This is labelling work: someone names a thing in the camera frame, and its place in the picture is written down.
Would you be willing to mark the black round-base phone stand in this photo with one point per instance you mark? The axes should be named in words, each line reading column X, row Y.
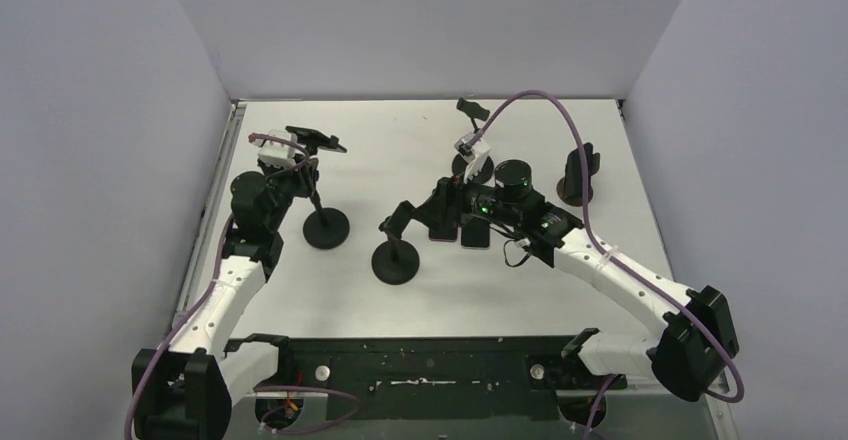
column 475, row 113

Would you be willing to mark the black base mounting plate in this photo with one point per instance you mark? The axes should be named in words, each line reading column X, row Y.
column 446, row 378

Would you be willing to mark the black phone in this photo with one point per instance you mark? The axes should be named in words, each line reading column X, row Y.
column 314, row 140

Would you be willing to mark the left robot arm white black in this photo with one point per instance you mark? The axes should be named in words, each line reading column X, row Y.
column 179, row 388

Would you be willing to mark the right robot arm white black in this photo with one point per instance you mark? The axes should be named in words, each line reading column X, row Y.
column 691, row 337

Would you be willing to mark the dark blue-edged smartphone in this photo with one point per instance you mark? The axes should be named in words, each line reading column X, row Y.
column 574, row 165

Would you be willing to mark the brown wooden round phone stand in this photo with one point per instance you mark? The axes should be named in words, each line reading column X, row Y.
column 570, row 191

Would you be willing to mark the tall black tripod phone stand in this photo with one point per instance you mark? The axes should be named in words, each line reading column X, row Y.
column 325, row 228

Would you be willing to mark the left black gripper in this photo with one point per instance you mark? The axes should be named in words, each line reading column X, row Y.
column 303, row 175

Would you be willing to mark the purple-edged black smartphone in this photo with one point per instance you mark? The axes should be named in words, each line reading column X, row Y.
column 444, row 233

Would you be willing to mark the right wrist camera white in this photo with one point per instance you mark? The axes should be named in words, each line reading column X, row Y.
column 473, row 162

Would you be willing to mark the black smartphone white edge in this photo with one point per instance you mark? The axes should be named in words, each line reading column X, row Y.
column 475, row 234

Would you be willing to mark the aluminium frame rail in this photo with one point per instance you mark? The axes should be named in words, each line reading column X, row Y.
column 184, row 310

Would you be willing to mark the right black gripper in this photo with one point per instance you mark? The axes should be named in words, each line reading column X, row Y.
column 444, row 205

